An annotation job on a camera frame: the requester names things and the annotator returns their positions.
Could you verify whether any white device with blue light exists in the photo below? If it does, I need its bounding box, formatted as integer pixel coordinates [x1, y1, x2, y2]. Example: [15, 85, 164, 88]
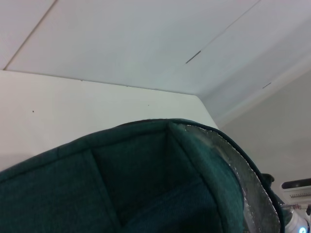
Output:
[285, 206, 311, 233]

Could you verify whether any dark green insulated lunch bag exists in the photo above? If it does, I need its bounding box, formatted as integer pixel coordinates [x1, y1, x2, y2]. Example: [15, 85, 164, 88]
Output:
[0, 118, 294, 233]

